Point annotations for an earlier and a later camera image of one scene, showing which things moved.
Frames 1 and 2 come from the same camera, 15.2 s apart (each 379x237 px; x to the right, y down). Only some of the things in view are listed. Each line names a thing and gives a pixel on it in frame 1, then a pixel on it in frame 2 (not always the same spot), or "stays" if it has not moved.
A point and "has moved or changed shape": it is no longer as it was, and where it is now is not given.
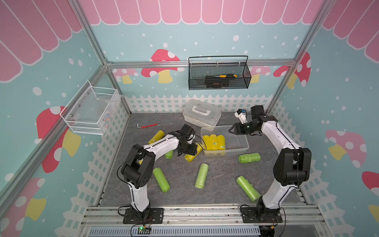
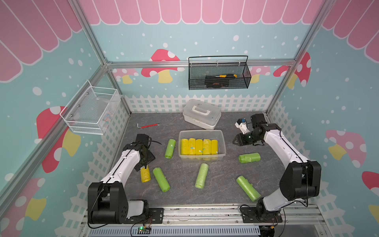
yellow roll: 213,142 -> 199,147
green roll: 249,157 stays
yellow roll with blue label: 221,142 -> 207,146
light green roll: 202,176 stays
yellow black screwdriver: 227,76 stays
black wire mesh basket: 216,72 stays
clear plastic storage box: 218,141 has moved or changed shape
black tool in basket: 213,82 stays
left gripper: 192,151 -> 150,157
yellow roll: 190,157 -> 214,146
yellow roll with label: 206,138 has moved or changed shape
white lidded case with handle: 201,113 stays
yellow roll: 158,135 has moved or changed shape
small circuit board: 143,230 stays
